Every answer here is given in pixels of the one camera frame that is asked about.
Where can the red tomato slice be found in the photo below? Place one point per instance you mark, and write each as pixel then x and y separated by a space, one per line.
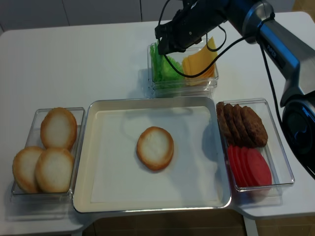
pixel 245 170
pixel 230 159
pixel 239 154
pixel 258 169

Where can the clear bun container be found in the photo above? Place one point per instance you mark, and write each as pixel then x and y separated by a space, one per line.
pixel 17 194

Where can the bun on tray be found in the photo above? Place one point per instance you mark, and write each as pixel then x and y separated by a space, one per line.
pixel 155 148

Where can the yellow cheese slice stack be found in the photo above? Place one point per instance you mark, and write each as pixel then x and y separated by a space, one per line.
pixel 194 64

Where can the green lettuce pile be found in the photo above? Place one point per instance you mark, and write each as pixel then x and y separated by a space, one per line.
pixel 164 76

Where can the clear patty tomato container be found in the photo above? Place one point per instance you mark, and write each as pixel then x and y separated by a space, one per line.
pixel 273 153

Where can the front right bun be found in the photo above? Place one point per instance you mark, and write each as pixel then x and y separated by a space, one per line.
pixel 53 170

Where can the brown meat patty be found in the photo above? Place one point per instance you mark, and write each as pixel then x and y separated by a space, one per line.
pixel 228 112
pixel 254 126
pixel 240 127
pixel 223 124

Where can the silver metal tray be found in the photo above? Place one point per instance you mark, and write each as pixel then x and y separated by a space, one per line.
pixel 82 196

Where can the front left bun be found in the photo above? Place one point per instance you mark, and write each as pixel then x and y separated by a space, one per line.
pixel 23 168

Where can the back bun in container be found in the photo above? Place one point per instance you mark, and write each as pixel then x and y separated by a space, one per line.
pixel 58 129

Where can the rightmost brown meat patty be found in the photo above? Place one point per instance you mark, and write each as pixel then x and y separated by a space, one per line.
pixel 254 126

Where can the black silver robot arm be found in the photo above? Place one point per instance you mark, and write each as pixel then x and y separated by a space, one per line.
pixel 255 21

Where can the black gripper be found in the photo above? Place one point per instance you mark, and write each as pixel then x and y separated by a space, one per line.
pixel 190 24

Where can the leftmost red tomato slice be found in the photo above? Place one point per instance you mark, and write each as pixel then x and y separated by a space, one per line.
pixel 230 159

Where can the leftmost brown meat patty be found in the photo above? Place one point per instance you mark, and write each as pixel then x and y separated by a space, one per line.
pixel 223 124

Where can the clear lettuce cheese container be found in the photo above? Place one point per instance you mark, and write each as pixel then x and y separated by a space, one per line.
pixel 175 60

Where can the rightmost red tomato slice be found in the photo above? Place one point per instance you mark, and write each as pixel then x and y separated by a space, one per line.
pixel 258 169

